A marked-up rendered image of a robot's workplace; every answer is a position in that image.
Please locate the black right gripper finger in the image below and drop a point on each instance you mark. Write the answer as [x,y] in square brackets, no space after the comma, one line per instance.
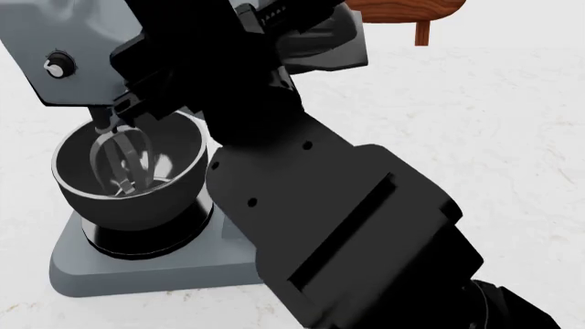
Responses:
[139,106]
[253,18]

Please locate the grey stand mixer head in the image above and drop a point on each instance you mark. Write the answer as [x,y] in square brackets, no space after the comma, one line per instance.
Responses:
[68,24]

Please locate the grey stand mixer base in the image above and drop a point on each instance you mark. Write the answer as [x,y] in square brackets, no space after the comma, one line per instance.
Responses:
[137,270]

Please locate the metal flat beater attachment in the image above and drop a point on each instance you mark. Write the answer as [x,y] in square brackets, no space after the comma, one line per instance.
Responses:
[120,150]

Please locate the black and white speed knob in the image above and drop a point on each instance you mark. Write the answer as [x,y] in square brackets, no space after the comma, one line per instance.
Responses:
[59,65]

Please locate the steel mixing bowl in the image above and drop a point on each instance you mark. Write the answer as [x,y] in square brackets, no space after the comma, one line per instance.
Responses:
[137,212]

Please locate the brown wooden stool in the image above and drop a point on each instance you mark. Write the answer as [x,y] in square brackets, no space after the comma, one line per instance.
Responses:
[402,10]

